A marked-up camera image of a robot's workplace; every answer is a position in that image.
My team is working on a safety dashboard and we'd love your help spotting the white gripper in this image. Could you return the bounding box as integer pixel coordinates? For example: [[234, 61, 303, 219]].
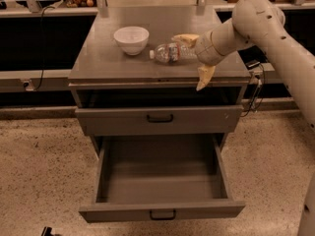
[[171, 29, 235, 91]]

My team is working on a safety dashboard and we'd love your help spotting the clear plastic water bottle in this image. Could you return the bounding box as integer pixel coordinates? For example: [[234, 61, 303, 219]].
[[149, 42, 197, 63]]

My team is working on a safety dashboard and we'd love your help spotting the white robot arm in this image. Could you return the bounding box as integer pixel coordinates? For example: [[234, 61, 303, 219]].
[[172, 0, 315, 126]]

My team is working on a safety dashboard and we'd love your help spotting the grey drawer cabinet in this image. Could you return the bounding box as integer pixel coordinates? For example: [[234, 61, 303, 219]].
[[69, 6, 250, 149]]

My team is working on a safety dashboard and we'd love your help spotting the open grey middle drawer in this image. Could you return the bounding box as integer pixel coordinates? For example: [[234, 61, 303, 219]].
[[79, 134, 245, 223]]

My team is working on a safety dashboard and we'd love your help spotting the small black box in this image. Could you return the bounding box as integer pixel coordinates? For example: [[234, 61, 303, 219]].
[[245, 60, 260, 69]]

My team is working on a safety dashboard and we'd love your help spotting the white ceramic bowl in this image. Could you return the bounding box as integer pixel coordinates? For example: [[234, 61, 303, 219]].
[[113, 27, 150, 55]]

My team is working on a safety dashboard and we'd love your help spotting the black object floor bottom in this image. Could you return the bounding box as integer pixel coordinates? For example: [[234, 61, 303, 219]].
[[40, 227, 53, 236]]

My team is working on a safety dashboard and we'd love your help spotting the black cables right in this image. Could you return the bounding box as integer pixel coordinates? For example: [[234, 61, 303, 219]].
[[240, 62, 266, 118]]

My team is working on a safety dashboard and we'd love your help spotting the black drawer handle upper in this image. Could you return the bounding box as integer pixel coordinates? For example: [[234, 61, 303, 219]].
[[146, 114, 174, 123]]

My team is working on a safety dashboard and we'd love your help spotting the black drawer handle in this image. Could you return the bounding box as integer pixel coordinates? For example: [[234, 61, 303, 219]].
[[146, 114, 174, 123], [149, 209, 176, 221]]

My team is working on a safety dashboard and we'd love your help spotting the black power cable left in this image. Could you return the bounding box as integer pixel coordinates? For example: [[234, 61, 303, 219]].
[[23, 5, 56, 92]]

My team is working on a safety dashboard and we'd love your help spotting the black drawer handle lower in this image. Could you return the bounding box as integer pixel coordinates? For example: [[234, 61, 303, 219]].
[[149, 209, 176, 221]]

